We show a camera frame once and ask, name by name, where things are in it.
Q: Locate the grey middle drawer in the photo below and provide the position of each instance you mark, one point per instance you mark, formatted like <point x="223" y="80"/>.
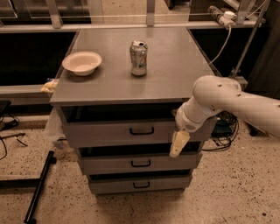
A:
<point x="138" y="163"/>

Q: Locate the grey drawer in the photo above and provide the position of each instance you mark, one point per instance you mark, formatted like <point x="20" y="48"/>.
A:
<point x="138" y="163"/>
<point x="114" y="133"/>
<point x="131" y="185"/>

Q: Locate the clear plastic bag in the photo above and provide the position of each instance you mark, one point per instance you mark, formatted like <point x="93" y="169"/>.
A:
<point x="53" y="130"/>

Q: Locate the grey bottom drawer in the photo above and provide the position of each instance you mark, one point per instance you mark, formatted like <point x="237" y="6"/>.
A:
<point x="131" y="185"/>

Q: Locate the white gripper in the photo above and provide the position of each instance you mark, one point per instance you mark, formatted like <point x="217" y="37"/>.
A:
<point x="184" y="121"/>

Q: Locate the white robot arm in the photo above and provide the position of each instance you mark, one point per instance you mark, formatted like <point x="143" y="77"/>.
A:
<point x="213" y="94"/>

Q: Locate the metal railing frame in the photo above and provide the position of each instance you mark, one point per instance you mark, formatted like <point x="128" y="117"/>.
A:
<point x="22" y="16"/>

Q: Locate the grey top drawer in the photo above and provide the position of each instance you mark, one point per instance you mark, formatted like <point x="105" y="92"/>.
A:
<point x="114" y="133"/>

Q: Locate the silver soda can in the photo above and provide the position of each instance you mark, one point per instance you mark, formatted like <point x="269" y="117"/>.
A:
<point x="138" y="55"/>

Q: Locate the yellow crumpled wrapper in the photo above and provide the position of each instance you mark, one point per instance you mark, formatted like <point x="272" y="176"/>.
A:
<point x="50" y="86"/>

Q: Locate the white power strip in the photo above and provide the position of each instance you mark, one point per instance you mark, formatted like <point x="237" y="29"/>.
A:
<point x="225" y="19"/>

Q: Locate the white paper bowl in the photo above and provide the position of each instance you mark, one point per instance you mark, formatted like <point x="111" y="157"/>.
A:
<point x="82" y="63"/>

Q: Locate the black metal stand leg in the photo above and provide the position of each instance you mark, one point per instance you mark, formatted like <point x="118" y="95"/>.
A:
<point x="50" y="160"/>

